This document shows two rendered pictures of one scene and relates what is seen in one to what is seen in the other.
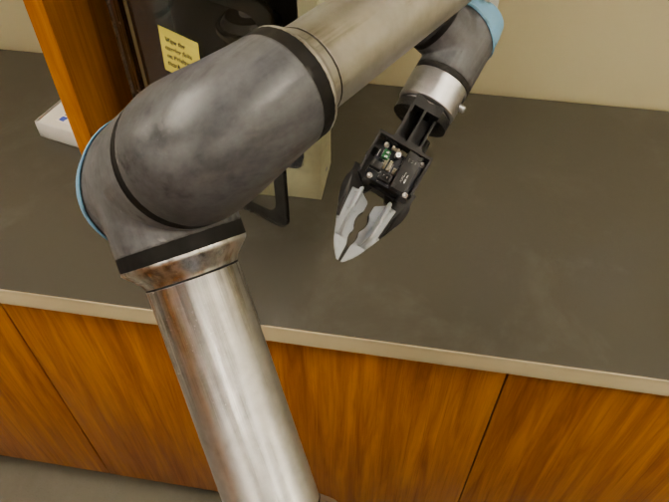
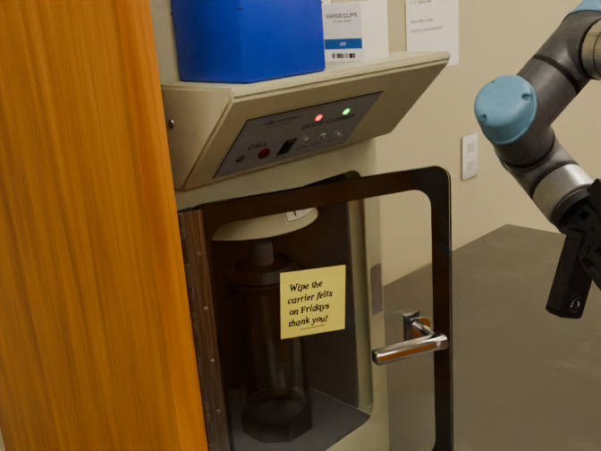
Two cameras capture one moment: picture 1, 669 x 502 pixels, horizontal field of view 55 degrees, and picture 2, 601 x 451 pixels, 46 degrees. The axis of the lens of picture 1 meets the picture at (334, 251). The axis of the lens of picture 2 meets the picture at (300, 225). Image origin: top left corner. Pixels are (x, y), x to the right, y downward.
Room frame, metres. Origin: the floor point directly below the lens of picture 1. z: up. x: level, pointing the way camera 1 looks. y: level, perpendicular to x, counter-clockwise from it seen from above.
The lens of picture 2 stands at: (0.42, 0.80, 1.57)
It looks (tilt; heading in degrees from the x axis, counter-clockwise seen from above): 17 degrees down; 307
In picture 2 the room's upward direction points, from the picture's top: 4 degrees counter-clockwise
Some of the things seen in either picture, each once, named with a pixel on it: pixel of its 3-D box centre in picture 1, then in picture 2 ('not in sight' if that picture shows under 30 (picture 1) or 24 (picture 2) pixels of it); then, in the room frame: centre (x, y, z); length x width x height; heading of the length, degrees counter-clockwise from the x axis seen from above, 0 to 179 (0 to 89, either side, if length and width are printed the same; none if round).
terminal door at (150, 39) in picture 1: (202, 101); (335, 353); (0.83, 0.20, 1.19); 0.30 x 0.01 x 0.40; 57
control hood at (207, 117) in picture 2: not in sight; (318, 114); (0.84, 0.19, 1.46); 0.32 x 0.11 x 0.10; 81
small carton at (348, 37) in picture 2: not in sight; (355, 30); (0.83, 0.13, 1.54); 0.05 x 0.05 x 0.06; 88
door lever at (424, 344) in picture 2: not in sight; (404, 342); (0.77, 0.16, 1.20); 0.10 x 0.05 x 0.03; 57
